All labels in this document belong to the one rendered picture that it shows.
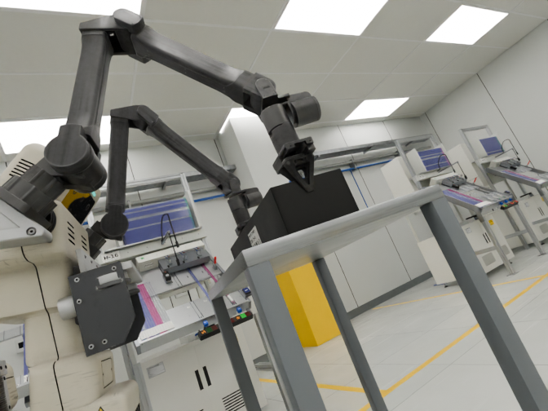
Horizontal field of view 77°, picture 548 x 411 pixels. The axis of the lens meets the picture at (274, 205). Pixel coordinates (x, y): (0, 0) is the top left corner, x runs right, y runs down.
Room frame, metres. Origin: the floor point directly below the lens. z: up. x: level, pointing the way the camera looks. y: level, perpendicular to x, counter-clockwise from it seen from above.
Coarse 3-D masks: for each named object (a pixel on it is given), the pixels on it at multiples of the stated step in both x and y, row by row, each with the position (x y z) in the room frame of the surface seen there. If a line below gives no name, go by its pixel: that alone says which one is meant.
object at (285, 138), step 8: (280, 128) 0.67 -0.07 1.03; (288, 128) 0.68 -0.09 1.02; (272, 136) 0.68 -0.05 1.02; (280, 136) 0.67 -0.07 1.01; (288, 136) 0.67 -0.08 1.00; (296, 136) 0.68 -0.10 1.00; (280, 144) 0.68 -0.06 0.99; (288, 144) 0.64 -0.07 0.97; (296, 144) 0.66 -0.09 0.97; (280, 152) 0.68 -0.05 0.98; (288, 152) 0.67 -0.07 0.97; (296, 152) 0.70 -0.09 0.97
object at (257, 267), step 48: (432, 192) 0.72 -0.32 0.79; (288, 240) 0.60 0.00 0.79; (336, 240) 0.74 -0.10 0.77; (240, 288) 1.16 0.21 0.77; (336, 288) 1.35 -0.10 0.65; (480, 288) 0.72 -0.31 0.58; (288, 336) 0.58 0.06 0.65; (240, 384) 1.19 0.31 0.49; (288, 384) 0.58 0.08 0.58; (528, 384) 0.72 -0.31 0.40
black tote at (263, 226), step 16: (320, 176) 0.71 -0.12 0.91; (336, 176) 0.72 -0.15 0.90; (272, 192) 0.67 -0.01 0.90; (288, 192) 0.68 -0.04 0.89; (304, 192) 0.69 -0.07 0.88; (320, 192) 0.71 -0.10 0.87; (336, 192) 0.72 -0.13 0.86; (272, 208) 0.70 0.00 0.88; (288, 208) 0.68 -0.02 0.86; (304, 208) 0.69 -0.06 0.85; (320, 208) 0.70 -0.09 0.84; (336, 208) 0.71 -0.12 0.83; (352, 208) 0.73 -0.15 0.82; (256, 224) 0.83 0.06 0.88; (272, 224) 0.73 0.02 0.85; (288, 224) 0.67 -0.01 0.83; (304, 224) 0.68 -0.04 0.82; (240, 240) 1.03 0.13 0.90; (256, 240) 0.88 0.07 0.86
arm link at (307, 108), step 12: (264, 84) 0.68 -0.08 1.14; (264, 96) 0.67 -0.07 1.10; (276, 96) 0.68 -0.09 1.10; (288, 96) 0.70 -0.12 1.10; (300, 96) 0.71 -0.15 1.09; (312, 96) 0.70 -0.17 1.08; (264, 108) 0.70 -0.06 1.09; (300, 108) 0.69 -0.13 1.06; (312, 108) 0.70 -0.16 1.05; (300, 120) 0.70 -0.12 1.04; (312, 120) 0.72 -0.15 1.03
